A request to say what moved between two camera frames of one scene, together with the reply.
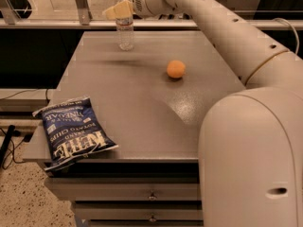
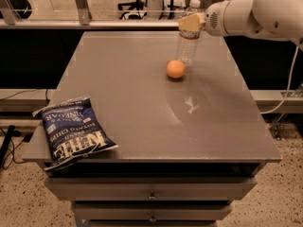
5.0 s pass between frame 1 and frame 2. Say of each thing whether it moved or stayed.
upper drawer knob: stayed
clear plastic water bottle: moved
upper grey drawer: stayed
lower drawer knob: stayed
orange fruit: stayed
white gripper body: moved
